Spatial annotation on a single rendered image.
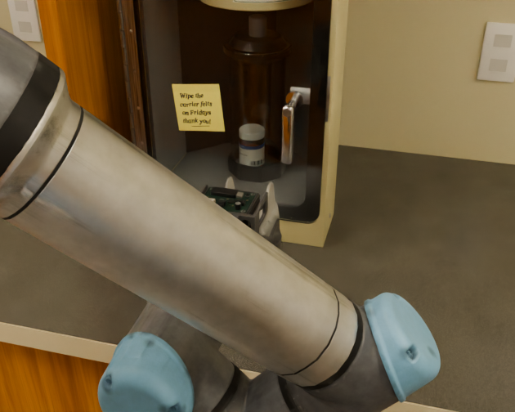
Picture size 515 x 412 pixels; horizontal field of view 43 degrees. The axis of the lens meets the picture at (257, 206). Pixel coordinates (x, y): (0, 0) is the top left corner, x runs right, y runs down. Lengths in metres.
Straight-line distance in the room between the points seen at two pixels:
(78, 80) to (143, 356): 0.59
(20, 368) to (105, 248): 0.75
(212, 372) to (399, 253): 0.61
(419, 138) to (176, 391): 1.04
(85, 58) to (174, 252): 0.69
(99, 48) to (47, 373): 0.51
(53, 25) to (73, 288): 0.38
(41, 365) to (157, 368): 0.58
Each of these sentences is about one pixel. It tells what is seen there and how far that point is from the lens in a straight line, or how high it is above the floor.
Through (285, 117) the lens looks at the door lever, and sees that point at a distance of 0.92.
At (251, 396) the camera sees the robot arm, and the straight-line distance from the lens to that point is 0.55.
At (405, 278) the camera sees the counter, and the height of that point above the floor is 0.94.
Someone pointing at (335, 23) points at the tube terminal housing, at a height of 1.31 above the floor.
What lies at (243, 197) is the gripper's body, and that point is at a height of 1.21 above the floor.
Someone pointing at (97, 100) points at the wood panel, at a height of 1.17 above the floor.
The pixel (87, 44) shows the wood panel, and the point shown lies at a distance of 1.04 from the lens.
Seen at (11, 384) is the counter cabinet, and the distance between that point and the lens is 1.15.
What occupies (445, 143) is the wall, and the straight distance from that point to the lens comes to 1.45.
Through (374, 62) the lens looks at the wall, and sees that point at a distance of 1.39.
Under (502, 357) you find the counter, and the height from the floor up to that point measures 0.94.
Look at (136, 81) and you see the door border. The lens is 1.04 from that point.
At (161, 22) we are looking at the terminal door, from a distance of 0.99.
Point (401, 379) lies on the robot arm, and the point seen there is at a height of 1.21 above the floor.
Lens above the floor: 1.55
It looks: 31 degrees down
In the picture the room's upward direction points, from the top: straight up
